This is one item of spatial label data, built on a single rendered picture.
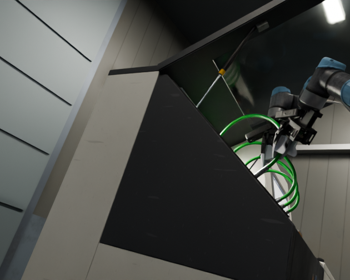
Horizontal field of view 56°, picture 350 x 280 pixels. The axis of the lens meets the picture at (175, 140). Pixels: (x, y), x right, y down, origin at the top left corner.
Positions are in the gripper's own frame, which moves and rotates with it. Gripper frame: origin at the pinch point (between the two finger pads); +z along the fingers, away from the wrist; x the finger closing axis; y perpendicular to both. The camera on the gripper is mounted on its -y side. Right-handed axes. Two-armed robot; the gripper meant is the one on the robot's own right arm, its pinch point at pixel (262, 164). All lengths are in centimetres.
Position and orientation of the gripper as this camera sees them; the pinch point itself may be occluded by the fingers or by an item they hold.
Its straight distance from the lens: 135.2
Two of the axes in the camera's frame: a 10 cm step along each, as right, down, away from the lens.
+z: -2.7, 8.9, -3.7
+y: 8.5, 0.4, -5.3
